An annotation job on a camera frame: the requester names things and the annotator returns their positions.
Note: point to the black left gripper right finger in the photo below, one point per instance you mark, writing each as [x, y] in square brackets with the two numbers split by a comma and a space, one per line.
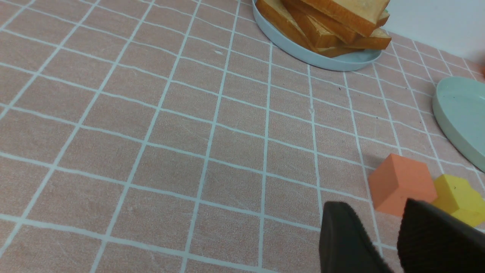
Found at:
[432, 241]

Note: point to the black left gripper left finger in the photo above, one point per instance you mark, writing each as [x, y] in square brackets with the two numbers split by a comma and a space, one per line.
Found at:
[345, 246]

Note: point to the toast slice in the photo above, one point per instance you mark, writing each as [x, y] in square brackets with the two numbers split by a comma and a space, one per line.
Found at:
[275, 12]
[361, 16]
[321, 30]
[378, 40]

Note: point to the yellow foam block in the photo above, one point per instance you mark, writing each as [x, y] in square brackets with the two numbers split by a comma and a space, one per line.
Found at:
[457, 198]

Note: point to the orange foam cube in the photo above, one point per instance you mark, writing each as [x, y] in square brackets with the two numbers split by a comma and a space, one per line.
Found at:
[395, 180]

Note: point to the mint green centre plate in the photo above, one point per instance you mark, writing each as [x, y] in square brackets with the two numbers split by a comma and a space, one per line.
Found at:
[459, 109]

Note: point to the blue-grey bread plate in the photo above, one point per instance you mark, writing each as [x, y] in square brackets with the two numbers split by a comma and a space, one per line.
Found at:
[347, 62]

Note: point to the pink checked tablecloth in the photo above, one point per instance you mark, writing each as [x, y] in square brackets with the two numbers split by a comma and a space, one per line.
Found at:
[172, 136]

